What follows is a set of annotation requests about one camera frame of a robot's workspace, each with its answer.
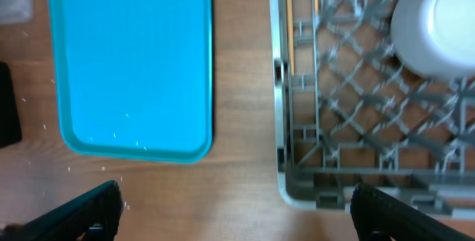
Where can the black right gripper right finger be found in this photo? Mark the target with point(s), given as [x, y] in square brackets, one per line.
[379, 216]

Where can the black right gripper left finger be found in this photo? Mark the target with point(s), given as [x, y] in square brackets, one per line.
[94, 215]

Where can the grey saucer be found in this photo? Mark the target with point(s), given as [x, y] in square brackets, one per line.
[435, 38]

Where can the grey dishwasher rack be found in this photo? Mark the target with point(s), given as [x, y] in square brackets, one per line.
[352, 112]

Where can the black tray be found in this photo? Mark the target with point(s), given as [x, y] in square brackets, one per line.
[11, 132]

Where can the teal serving tray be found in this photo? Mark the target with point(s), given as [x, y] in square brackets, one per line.
[134, 78]

